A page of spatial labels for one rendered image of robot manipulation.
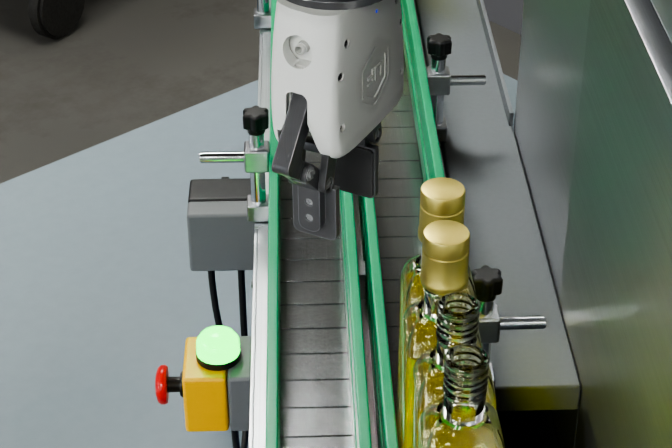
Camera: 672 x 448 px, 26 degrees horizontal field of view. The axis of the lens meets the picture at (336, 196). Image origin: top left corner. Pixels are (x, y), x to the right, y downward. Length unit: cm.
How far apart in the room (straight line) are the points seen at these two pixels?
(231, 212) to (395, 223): 21
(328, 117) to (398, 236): 67
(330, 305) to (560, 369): 24
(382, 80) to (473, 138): 80
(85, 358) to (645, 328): 103
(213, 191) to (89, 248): 41
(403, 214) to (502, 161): 16
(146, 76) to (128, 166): 185
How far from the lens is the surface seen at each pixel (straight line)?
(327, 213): 94
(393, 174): 164
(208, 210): 167
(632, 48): 101
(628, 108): 102
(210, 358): 145
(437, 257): 105
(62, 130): 386
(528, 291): 147
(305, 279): 148
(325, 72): 87
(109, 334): 191
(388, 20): 91
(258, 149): 152
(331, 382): 135
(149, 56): 419
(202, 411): 147
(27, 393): 184
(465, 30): 196
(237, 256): 169
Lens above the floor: 193
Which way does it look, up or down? 33 degrees down
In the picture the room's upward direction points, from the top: straight up
